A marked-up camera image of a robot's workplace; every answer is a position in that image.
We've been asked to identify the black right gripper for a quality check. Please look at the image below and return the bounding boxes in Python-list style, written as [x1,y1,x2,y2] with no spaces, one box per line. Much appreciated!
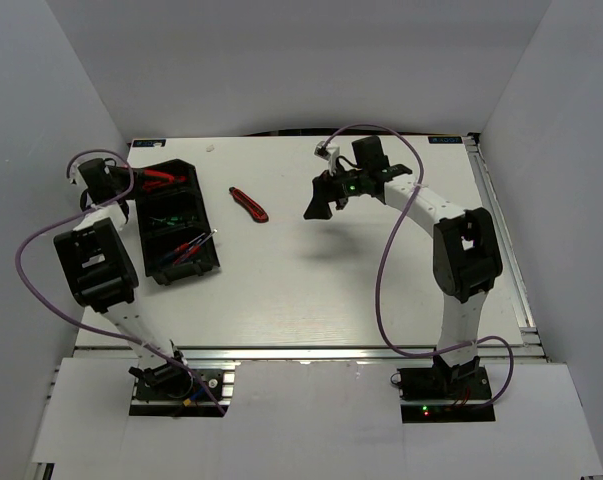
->
[303,161,368,221]

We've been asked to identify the red folding knife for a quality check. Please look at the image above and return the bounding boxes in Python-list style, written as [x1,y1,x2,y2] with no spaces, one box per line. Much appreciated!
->
[135,169,187,184]

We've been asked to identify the small blue handle screwdriver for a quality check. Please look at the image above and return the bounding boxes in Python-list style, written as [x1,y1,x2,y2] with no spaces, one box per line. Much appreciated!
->
[174,231,215,265]

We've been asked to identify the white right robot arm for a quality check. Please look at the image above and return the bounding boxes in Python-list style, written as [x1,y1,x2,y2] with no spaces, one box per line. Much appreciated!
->
[303,136,503,399]

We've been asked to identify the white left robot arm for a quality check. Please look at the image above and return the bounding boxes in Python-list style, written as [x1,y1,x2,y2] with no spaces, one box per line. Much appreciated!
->
[54,158,193,399]

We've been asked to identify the blue label left corner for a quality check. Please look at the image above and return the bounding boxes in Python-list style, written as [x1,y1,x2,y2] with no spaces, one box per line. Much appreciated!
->
[131,139,166,148]

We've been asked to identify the blue label corner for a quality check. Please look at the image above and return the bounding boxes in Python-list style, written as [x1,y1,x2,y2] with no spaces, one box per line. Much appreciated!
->
[131,139,166,148]
[427,135,463,145]

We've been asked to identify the black compartment tool bin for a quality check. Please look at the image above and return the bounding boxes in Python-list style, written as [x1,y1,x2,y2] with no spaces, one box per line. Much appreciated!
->
[135,159,220,286]

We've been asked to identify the blue label right corner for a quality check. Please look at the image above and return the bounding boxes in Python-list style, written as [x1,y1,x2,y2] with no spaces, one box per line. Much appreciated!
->
[427,135,463,145]

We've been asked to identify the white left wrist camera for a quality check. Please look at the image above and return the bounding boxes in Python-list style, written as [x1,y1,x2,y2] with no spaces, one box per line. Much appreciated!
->
[67,162,85,188]

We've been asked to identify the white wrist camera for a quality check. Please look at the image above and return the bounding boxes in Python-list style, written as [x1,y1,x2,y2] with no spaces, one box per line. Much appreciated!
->
[314,141,340,176]
[67,162,85,188]

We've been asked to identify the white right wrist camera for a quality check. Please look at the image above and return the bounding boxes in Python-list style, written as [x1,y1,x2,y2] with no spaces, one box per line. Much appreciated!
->
[314,141,340,176]

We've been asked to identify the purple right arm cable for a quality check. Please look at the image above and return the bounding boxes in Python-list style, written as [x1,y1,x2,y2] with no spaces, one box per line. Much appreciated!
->
[374,123,515,405]

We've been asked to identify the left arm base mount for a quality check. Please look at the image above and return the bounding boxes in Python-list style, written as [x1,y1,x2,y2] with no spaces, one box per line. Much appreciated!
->
[129,364,228,419]

